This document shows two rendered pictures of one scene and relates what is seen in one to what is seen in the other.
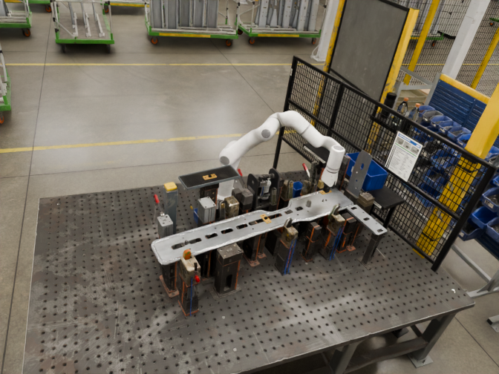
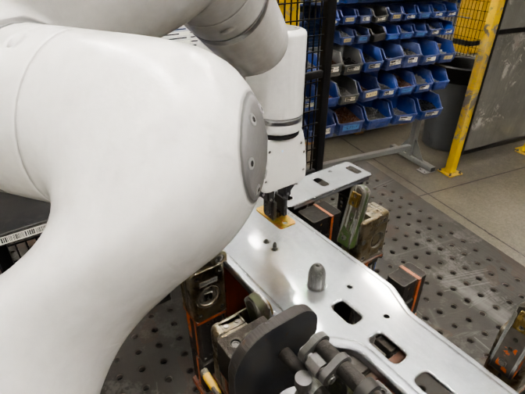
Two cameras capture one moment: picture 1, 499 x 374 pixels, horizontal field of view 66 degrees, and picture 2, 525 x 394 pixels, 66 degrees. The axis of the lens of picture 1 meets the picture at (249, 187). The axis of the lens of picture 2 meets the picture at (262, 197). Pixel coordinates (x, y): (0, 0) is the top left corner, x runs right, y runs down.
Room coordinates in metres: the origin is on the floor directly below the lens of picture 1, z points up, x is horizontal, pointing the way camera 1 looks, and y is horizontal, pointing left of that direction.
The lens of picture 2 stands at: (2.13, 0.14, 1.52)
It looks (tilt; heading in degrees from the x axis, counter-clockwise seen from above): 31 degrees down; 271
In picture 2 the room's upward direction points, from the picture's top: straight up
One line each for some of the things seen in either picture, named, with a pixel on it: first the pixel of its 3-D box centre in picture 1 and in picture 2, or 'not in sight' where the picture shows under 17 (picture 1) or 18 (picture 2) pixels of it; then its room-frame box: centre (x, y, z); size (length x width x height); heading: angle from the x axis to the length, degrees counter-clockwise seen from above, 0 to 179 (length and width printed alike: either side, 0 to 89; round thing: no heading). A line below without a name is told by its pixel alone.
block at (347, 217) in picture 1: (343, 233); (315, 256); (2.01, -0.68, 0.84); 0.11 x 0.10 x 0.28; 36
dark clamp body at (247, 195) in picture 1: (243, 214); not in sight; (1.99, 0.01, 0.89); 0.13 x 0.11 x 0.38; 36
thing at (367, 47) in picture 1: (351, 88); not in sight; (4.40, -1.00, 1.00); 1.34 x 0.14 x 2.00; 25
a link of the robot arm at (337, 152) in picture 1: (336, 156); (275, 71); (2.12, -0.51, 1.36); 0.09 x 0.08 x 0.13; 165
